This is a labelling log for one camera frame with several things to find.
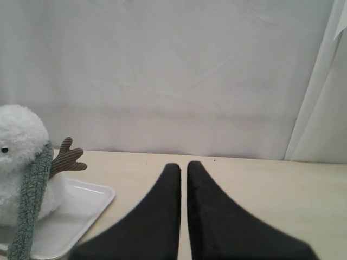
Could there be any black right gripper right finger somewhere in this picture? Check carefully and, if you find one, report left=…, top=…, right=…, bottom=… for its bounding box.
left=187, top=161, right=318, bottom=259

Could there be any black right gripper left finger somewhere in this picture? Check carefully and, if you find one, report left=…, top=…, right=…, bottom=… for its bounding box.
left=69, top=163, right=181, bottom=260

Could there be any green knitted scarf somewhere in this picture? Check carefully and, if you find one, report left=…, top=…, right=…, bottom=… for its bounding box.
left=7, top=141, right=54, bottom=259

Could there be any white plush snowman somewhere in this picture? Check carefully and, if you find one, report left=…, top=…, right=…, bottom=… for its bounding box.
left=1, top=104, right=87, bottom=227

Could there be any white square plastic tray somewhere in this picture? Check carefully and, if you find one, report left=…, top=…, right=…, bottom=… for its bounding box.
left=0, top=177, right=117, bottom=258

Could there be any white backdrop curtain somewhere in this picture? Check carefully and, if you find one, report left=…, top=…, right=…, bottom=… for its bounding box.
left=1, top=1, right=346, bottom=163

